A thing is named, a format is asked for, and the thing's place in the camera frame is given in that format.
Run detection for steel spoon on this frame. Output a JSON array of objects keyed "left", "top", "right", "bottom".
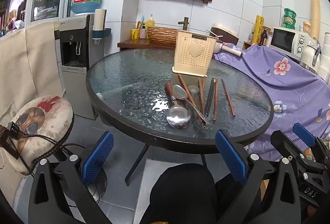
[{"left": 172, "top": 84, "right": 209, "bottom": 124}]

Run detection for brown glass bottle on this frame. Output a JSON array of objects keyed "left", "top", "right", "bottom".
[{"left": 259, "top": 29, "right": 267, "bottom": 46}]

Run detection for round glass table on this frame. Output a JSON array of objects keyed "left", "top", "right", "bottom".
[{"left": 85, "top": 48, "right": 274, "bottom": 187}]

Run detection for tall beige roll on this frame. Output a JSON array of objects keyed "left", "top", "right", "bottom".
[{"left": 310, "top": 0, "right": 321, "bottom": 39}]

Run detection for brass faucet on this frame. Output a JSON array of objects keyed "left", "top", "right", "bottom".
[{"left": 178, "top": 17, "right": 189, "bottom": 31}]

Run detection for cream plastic utensil holder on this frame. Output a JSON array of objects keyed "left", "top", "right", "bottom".
[{"left": 172, "top": 30, "right": 217, "bottom": 77}]

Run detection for yellow soap dispenser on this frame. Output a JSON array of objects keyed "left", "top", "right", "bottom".
[{"left": 145, "top": 14, "right": 155, "bottom": 30}]

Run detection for round printed cushion stool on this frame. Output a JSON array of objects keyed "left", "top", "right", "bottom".
[{"left": 1, "top": 95, "right": 74, "bottom": 175}]

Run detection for teal cup holder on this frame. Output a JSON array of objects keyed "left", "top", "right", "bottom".
[{"left": 92, "top": 28, "right": 111, "bottom": 40}]

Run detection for brown wooden chopstick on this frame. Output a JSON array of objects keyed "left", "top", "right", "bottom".
[
  {"left": 199, "top": 77, "right": 206, "bottom": 115},
  {"left": 213, "top": 79, "right": 218, "bottom": 122},
  {"left": 178, "top": 74, "right": 206, "bottom": 128},
  {"left": 221, "top": 79, "right": 236, "bottom": 118}
]

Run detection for green instant noodle cups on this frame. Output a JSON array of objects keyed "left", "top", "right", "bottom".
[{"left": 283, "top": 8, "right": 296, "bottom": 29}]

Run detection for woven basin sink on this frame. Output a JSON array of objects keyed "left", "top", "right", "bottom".
[{"left": 147, "top": 27, "right": 178, "bottom": 47}]

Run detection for wood-handled steel ladle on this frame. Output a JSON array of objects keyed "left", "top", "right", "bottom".
[{"left": 165, "top": 82, "right": 191, "bottom": 129}]

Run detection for purple floral cloth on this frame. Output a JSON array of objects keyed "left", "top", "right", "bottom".
[{"left": 214, "top": 45, "right": 329, "bottom": 161}]

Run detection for paper cup stack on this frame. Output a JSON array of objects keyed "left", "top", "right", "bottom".
[{"left": 93, "top": 9, "right": 107, "bottom": 31}]

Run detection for white pan with lid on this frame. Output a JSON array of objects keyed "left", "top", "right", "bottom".
[{"left": 213, "top": 42, "right": 242, "bottom": 57}]

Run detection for pink small bottle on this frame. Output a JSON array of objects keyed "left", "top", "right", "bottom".
[{"left": 139, "top": 26, "right": 146, "bottom": 39}]

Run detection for yellow mug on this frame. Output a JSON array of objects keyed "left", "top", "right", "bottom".
[{"left": 131, "top": 29, "right": 140, "bottom": 40}]

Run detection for white microwave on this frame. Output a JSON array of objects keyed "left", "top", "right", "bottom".
[{"left": 269, "top": 27, "right": 316, "bottom": 60}]

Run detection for yellow roll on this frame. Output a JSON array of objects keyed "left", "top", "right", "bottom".
[{"left": 252, "top": 15, "right": 264, "bottom": 44}]

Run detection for water dispenser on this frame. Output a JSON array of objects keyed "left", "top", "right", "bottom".
[{"left": 59, "top": 14, "right": 104, "bottom": 120}]

